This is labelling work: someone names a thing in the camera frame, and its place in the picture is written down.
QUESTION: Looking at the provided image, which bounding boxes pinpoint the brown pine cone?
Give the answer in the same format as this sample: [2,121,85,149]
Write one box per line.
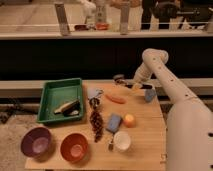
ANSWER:
[90,111,103,142]

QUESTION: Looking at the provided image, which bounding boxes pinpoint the purple bowl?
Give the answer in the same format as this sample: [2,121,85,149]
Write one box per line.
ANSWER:
[21,127,52,158]

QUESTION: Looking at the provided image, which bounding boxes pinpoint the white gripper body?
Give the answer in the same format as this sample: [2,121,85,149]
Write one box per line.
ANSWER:
[133,66,149,83]

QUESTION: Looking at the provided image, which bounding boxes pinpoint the black handled brush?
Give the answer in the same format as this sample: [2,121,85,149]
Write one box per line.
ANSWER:
[113,74,152,89]

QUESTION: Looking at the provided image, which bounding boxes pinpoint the orange bowl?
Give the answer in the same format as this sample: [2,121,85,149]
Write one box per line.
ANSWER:
[60,133,88,163]

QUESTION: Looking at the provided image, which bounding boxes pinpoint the blue cloth piece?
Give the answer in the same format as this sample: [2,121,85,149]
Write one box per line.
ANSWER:
[144,89,156,103]

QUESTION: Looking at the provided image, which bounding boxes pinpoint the white plastic cup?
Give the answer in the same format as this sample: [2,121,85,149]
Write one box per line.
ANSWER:
[113,131,131,152]

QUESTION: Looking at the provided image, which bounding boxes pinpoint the blue sponge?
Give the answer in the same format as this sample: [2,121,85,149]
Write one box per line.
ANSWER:
[106,114,122,133]

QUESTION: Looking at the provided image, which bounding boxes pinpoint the orange carrot toy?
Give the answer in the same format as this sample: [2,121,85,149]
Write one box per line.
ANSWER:
[105,94,126,104]

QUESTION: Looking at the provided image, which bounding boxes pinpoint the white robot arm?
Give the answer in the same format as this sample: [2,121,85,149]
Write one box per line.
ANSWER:
[133,48,213,171]

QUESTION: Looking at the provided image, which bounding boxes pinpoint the green plastic tray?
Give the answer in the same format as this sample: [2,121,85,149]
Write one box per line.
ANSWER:
[37,78,84,124]

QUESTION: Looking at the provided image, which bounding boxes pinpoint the eggplant toy in tray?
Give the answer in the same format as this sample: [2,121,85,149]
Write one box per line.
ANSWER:
[54,100,80,116]

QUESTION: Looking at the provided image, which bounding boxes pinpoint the orange ball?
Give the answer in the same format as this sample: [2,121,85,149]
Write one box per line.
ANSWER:
[123,114,136,128]

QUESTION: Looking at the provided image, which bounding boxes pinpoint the small metal clip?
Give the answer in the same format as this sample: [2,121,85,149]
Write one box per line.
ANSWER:
[108,138,114,151]

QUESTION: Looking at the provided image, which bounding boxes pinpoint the translucent yellowish gripper fingers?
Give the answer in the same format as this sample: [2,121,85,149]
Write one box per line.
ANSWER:
[131,83,142,92]

